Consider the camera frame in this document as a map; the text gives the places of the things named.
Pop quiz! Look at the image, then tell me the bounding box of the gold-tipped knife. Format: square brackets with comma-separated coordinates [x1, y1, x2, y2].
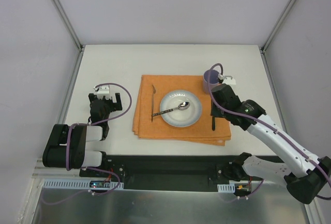
[212, 116, 216, 131]

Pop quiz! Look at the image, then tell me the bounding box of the silver spoon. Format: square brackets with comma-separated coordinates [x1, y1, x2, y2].
[152, 101, 190, 117]

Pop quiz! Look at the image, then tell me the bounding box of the white blue-rimmed plate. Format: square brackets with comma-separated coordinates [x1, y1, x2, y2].
[159, 90, 202, 128]

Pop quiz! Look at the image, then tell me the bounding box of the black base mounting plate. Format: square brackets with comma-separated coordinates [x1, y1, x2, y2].
[79, 155, 235, 192]

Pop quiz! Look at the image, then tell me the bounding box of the right aluminium frame post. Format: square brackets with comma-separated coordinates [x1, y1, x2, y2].
[260, 0, 313, 53]

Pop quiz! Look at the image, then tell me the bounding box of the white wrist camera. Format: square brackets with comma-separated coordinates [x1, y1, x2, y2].
[94, 84, 110, 98]
[218, 74, 236, 85]

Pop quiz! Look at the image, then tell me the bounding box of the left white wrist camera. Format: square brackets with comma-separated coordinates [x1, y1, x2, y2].
[94, 84, 110, 98]

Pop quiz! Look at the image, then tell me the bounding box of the orange cloth napkin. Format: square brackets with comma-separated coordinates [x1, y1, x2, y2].
[132, 75, 231, 146]

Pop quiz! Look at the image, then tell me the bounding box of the left aluminium frame post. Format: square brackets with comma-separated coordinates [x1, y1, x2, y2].
[38, 0, 84, 51]

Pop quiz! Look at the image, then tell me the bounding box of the lilac plastic cup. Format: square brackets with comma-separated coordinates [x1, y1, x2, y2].
[203, 70, 220, 94]

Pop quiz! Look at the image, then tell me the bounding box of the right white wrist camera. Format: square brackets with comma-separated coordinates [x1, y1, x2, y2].
[218, 74, 236, 85]

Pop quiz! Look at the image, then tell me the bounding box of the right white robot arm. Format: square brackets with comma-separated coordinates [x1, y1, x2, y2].
[209, 84, 330, 204]

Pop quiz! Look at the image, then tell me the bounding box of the silver fork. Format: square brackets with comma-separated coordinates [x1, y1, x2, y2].
[151, 84, 156, 122]

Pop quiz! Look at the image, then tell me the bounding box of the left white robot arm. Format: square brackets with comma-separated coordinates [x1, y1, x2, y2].
[42, 93, 123, 177]

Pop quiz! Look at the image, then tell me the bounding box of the aluminium frame post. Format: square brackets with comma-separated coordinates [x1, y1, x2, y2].
[38, 0, 84, 51]
[260, 0, 313, 53]

